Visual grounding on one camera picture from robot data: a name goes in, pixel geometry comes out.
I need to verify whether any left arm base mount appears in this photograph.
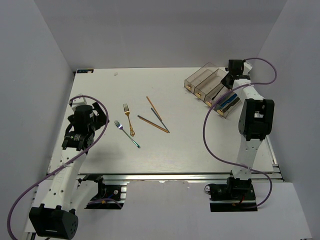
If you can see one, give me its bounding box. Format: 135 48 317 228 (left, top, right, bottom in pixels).
77 174 127 210

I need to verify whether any black spoon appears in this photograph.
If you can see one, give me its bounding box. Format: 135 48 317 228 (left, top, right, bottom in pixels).
209 84 224 101

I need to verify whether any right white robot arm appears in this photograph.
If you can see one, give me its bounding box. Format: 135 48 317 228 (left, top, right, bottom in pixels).
223 59 275 200

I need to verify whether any blue knife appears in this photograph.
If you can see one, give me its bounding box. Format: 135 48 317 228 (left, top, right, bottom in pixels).
219 93 238 108

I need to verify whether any gold chopstick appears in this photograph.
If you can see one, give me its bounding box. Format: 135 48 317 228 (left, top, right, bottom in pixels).
146 96 162 121
137 115 169 133

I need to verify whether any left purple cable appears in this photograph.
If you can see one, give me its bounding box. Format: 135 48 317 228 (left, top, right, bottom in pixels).
6 94 110 240

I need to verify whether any blue grey chopstick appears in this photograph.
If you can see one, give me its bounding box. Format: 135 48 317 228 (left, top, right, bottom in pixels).
150 107 170 133

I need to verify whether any clear compartment organizer tray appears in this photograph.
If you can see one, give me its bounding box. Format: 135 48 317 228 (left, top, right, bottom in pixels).
184 62 240 118

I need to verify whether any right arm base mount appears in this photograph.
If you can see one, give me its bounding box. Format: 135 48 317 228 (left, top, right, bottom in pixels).
204 183 258 213

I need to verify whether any black knife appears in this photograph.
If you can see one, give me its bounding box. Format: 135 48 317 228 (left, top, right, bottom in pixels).
220 97 240 113

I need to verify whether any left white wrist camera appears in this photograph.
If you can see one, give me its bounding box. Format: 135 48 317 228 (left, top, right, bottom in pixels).
68 94 88 112

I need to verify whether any gold ornate fork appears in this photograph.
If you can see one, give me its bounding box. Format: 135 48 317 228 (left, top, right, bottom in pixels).
123 103 135 137

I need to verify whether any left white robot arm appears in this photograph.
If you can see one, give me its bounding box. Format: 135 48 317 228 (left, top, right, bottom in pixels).
28 102 109 240

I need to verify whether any iridescent rainbow fork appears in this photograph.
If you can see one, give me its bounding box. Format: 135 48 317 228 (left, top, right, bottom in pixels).
114 120 141 149

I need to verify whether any left blue table label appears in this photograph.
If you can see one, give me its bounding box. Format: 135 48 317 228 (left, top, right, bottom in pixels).
76 69 94 74

